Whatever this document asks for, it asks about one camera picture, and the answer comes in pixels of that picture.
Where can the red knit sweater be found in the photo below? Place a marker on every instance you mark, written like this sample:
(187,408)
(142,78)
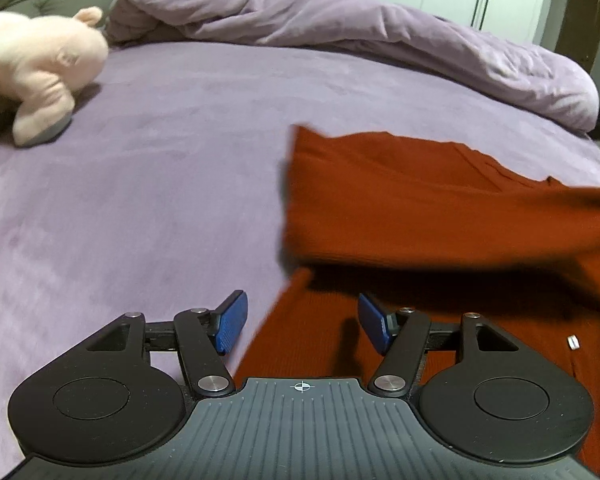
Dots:
(430,210)

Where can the purple duvet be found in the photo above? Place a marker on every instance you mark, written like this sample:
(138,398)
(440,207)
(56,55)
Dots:
(380,35)

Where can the brown wooden post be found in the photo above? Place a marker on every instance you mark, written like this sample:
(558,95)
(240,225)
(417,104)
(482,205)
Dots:
(582,15)

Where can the purple bed sheet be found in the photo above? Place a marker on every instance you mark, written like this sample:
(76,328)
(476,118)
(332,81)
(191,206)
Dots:
(170,160)

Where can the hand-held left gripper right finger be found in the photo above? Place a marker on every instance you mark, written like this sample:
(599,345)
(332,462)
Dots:
(375,321)

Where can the pink plush toy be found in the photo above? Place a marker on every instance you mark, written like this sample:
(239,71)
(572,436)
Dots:
(35,65)

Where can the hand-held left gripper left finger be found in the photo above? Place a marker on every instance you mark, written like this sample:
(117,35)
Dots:
(232,322)

